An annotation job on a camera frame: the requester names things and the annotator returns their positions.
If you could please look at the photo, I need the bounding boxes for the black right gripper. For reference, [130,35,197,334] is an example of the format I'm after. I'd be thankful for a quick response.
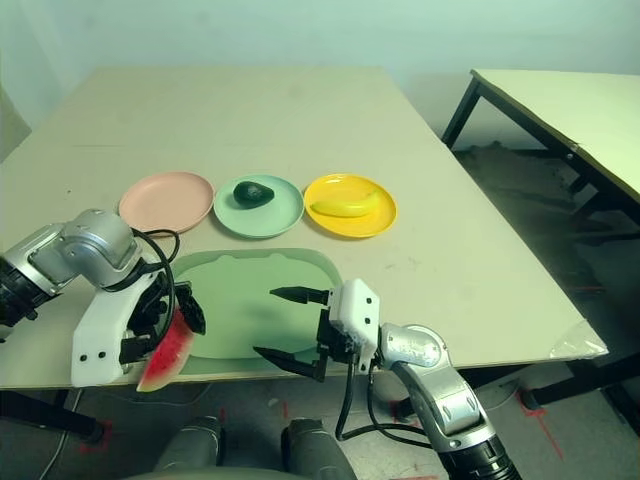
[252,284,362,384]

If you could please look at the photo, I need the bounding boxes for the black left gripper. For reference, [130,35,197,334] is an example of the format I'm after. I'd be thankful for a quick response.
[118,279,208,374]

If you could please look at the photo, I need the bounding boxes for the red watermelon slice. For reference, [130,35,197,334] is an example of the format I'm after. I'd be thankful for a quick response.
[135,305,196,394]

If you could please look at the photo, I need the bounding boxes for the yellow banana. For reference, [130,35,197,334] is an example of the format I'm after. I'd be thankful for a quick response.
[309,189,382,219]

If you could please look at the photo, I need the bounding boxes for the dark green avocado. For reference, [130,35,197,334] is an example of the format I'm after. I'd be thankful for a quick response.
[232,180,275,209]

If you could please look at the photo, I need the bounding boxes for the green cutting mat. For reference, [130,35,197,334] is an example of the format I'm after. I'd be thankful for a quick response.
[169,247,344,376]

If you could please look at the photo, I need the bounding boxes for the yellow plastic plate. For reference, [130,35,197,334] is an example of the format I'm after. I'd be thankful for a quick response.
[303,173,399,239]

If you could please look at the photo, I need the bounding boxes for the light green plastic plate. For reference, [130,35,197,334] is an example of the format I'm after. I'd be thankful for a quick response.
[213,174,305,239]

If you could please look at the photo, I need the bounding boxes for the robot right leg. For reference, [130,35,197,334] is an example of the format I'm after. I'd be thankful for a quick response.
[280,418,359,480]

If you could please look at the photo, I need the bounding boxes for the pink plastic plate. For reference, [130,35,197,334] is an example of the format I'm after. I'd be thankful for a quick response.
[118,171,216,234]

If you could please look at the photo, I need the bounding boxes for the clear plastic corner cover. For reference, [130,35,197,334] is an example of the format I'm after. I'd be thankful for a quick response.
[549,319,610,360]

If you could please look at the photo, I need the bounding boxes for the beige side table black legs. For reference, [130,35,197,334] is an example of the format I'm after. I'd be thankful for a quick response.
[441,68,640,236]

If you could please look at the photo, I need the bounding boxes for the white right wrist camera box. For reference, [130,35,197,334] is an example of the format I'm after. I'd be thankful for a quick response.
[327,278,382,372]

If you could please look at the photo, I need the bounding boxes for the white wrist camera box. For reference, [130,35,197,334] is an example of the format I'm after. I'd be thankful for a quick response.
[71,272,166,387]
[327,278,382,372]

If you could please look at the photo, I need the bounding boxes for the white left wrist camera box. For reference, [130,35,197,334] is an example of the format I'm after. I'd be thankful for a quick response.
[71,272,166,387]

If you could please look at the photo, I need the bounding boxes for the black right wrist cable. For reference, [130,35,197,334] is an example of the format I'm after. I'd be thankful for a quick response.
[366,369,426,431]
[335,362,436,448]

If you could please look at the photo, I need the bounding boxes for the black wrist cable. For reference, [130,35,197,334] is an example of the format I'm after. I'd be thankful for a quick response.
[335,362,436,448]
[130,228,181,351]
[366,369,426,431]

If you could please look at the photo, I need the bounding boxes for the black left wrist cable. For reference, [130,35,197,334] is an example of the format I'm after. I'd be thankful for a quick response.
[130,228,181,351]

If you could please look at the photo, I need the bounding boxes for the black metal table frame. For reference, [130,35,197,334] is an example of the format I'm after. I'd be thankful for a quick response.
[0,360,640,444]

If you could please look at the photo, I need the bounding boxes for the thin white floor cable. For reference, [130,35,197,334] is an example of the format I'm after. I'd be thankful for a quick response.
[42,389,84,474]

